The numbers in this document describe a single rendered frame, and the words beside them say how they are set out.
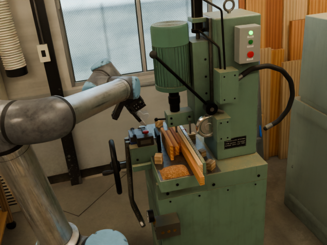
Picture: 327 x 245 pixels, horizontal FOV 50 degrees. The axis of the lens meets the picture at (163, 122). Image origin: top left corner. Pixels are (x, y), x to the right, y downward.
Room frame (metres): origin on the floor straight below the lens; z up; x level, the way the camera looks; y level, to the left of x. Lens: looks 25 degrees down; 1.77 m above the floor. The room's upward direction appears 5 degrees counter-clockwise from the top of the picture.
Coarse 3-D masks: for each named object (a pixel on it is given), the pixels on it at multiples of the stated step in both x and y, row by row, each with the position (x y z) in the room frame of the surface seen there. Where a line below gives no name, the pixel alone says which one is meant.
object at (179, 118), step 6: (180, 108) 1.67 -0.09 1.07; (186, 108) 1.66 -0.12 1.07; (168, 114) 1.61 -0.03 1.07; (174, 114) 1.61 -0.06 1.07; (180, 114) 1.61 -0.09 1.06; (186, 114) 1.62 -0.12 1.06; (192, 114) 1.62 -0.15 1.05; (168, 120) 1.60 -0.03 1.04; (174, 120) 1.61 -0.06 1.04; (180, 120) 1.61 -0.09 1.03; (186, 120) 1.62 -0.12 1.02; (192, 120) 1.62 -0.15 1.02; (168, 126) 1.60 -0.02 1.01
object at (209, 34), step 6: (210, 18) 1.60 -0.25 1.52; (204, 24) 1.66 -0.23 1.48; (210, 24) 1.60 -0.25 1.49; (204, 30) 1.66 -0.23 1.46; (210, 30) 1.60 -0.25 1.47; (210, 36) 1.60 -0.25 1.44; (210, 42) 1.60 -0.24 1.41; (210, 48) 1.60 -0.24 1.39; (210, 54) 1.60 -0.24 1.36; (210, 60) 1.60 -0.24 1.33; (210, 66) 1.60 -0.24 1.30; (210, 72) 1.60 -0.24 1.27; (210, 78) 1.60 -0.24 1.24; (210, 84) 1.60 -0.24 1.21; (210, 90) 1.60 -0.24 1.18; (210, 96) 1.60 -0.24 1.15
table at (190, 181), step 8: (152, 128) 1.81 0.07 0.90; (160, 128) 1.80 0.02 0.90; (160, 152) 1.53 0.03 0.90; (152, 160) 1.46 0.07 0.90; (168, 160) 1.45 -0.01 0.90; (176, 160) 1.44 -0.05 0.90; (184, 160) 1.43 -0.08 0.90; (136, 168) 1.47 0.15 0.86; (144, 168) 1.47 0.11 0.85; (152, 168) 1.47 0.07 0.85; (160, 168) 1.38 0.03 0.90; (160, 176) 1.32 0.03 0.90; (184, 176) 1.30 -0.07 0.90; (192, 176) 1.30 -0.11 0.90; (160, 184) 1.28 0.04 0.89; (168, 184) 1.28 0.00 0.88; (176, 184) 1.28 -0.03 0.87; (184, 184) 1.29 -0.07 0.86; (192, 184) 1.30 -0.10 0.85
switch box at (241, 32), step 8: (248, 24) 1.59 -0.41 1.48; (256, 24) 1.57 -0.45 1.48; (240, 32) 1.53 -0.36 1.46; (248, 32) 1.53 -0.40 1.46; (256, 32) 1.54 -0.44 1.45; (240, 40) 1.53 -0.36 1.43; (256, 40) 1.54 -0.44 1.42; (240, 48) 1.53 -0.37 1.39; (248, 48) 1.53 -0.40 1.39; (256, 48) 1.54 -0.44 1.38; (240, 56) 1.53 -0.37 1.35; (256, 56) 1.54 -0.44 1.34
